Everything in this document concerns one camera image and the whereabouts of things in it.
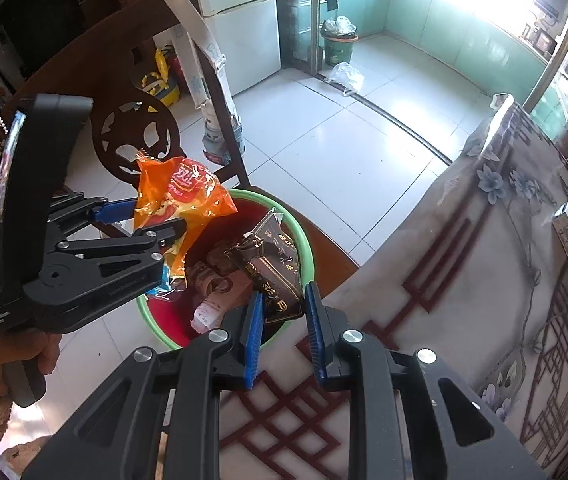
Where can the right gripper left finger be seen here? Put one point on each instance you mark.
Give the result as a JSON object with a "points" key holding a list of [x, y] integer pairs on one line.
{"points": [[158, 414]]}

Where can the green kitchen waste bin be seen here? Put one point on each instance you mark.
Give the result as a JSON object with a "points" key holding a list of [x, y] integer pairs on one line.
{"points": [[339, 35]]}

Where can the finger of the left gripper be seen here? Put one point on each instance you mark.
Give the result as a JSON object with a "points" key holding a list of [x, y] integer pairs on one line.
{"points": [[104, 269], [73, 211]]}

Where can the orange snack bag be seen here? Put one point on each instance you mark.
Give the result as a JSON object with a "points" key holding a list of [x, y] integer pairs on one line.
{"points": [[179, 188]]}

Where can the dark wooden chair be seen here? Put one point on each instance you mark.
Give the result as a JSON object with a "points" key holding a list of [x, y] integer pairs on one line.
{"points": [[100, 65]]}

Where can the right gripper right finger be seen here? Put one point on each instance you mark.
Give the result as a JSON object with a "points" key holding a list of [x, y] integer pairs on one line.
{"points": [[411, 415]]}

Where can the dark brown cigarette pack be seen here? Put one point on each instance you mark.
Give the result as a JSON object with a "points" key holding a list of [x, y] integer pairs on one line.
{"points": [[269, 257]]}

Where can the white refrigerator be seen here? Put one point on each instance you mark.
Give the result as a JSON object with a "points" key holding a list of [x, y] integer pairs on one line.
{"points": [[247, 33]]}

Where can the pink paper cup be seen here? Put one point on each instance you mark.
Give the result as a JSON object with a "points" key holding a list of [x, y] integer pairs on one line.
{"points": [[220, 285]]}

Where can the green red trash bin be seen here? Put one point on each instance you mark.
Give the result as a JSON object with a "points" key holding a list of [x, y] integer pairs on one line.
{"points": [[170, 316]]}

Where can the person's left hand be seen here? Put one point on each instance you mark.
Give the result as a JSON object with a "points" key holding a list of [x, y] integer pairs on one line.
{"points": [[26, 346]]}

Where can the blue yellow snack wrapper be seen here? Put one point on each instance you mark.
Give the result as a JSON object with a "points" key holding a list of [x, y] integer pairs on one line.
{"points": [[168, 287]]}

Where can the white plastic bag on floor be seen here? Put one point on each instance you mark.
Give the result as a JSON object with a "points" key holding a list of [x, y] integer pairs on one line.
{"points": [[346, 77]]}

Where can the teal kitchen cabinets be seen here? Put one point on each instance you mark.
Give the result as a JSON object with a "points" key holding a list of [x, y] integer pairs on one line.
{"points": [[483, 40]]}

